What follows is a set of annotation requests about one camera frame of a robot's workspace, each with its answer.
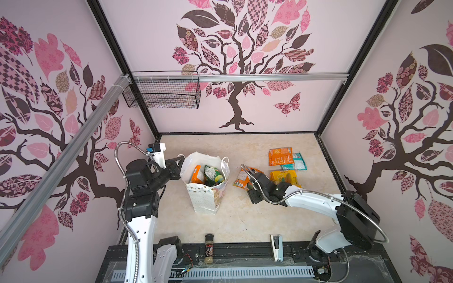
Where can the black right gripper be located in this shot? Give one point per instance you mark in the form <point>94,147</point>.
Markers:
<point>251,196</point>

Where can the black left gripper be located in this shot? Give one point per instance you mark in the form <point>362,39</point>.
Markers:
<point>174,168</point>

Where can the orange white snack packet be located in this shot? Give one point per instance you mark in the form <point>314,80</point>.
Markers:
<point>243,181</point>

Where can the green Fox's bag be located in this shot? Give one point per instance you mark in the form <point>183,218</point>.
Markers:
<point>213,176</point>

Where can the white paper bag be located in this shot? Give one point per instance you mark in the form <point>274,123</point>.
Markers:
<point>205,199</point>

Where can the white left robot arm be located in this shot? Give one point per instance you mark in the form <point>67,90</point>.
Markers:
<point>145,178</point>

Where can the yellow orange mango snack bag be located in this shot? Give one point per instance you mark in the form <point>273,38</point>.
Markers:
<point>284,176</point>

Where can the orange snack packet far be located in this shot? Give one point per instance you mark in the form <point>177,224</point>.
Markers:
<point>281,156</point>

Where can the teal white snack packet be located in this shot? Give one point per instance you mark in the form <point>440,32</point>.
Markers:
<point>298,165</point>

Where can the spice bottle black cap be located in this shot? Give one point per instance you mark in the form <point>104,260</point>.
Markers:
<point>209,249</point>

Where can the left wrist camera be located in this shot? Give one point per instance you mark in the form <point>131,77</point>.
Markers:
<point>156,152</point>

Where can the black wire basket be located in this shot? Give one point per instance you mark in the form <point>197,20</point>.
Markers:
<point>164,89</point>

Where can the white slotted cable duct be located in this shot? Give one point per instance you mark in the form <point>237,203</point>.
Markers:
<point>258,272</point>

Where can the left aluminium rail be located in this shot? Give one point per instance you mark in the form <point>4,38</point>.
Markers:
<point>28,211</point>

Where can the aluminium rail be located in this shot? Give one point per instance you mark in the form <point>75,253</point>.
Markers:
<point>28,211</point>
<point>244,77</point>

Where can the back aluminium rail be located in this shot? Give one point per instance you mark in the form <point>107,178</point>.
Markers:
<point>244,77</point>

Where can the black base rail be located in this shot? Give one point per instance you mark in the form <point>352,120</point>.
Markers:
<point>350,265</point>

